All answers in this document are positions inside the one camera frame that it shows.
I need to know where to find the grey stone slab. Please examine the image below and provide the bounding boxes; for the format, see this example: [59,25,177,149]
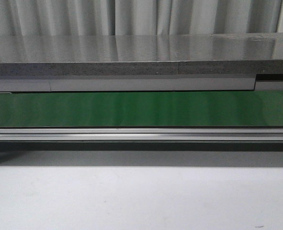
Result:
[0,33,283,76]

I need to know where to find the green conveyor belt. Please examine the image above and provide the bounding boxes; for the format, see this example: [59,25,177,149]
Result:
[0,91,283,127]

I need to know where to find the rear grey conveyor guard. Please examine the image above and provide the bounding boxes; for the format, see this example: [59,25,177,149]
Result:
[0,74,283,92]

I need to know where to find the grey pleated curtain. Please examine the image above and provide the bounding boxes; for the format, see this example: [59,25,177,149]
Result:
[0,0,283,36]

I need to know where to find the front aluminium conveyor rail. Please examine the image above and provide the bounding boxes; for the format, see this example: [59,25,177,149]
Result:
[0,127,283,142]

